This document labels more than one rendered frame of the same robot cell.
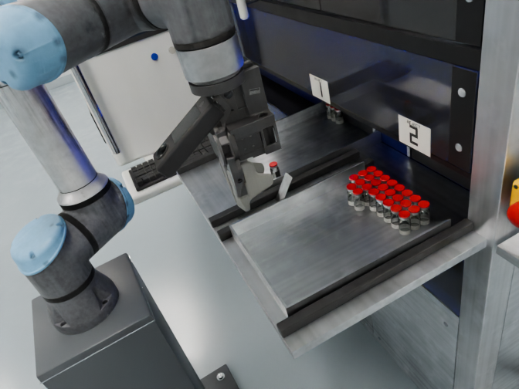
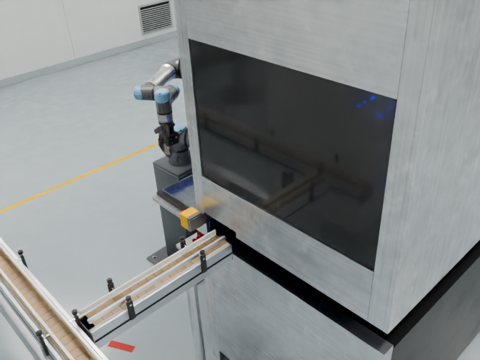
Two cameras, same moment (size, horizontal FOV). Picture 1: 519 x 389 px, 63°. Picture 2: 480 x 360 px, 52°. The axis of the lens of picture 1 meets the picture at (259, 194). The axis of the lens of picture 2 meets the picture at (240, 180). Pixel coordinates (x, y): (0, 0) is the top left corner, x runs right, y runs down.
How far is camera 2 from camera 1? 2.30 m
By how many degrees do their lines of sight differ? 52
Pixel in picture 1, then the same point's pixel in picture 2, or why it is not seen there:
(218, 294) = not seen: hidden behind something
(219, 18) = (159, 111)
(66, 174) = not seen: hidden behind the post
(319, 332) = (159, 201)
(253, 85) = (167, 128)
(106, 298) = (181, 161)
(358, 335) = not seen: hidden behind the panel
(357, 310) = (167, 206)
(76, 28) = (146, 95)
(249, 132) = (163, 137)
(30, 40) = (136, 93)
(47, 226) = (179, 128)
